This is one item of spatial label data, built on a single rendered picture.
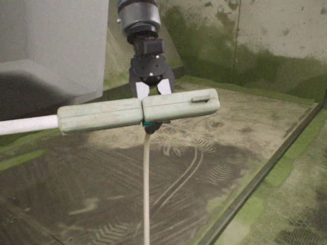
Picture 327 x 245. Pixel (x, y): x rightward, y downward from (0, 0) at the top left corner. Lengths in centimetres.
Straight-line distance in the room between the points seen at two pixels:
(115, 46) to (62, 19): 125
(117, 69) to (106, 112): 158
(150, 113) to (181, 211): 60
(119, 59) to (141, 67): 156
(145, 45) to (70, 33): 45
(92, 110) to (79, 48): 43
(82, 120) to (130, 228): 56
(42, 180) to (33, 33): 58
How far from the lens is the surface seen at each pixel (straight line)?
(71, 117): 58
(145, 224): 90
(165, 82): 65
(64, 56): 104
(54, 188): 130
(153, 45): 58
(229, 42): 245
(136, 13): 69
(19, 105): 88
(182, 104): 59
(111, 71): 211
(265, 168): 142
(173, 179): 127
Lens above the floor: 75
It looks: 23 degrees down
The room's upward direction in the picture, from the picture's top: straight up
